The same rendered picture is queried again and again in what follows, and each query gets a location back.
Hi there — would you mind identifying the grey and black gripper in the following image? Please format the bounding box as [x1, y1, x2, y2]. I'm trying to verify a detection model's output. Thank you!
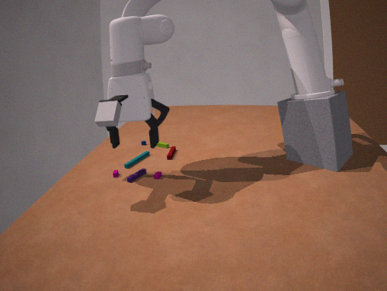
[106, 72, 170, 149]

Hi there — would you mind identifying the lime green rod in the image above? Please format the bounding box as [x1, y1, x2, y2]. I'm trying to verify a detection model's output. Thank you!
[157, 142, 169, 148]

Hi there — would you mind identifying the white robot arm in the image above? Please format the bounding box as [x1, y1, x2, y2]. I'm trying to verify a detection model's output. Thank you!
[94, 0, 344, 127]

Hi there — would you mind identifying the turquoise rod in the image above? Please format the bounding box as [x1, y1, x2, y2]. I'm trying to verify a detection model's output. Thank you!
[124, 151, 149, 168]

